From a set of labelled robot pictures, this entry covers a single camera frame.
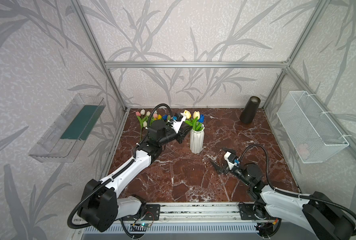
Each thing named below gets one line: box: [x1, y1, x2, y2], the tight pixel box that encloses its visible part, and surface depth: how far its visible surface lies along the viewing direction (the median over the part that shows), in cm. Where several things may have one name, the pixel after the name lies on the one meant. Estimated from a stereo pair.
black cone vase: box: [239, 96, 261, 124], surface depth 104 cm
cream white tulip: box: [183, 109, 194, 127], surface depth 68 cm
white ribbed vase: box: [189, 124, 205, 154], surface depth 85 cm
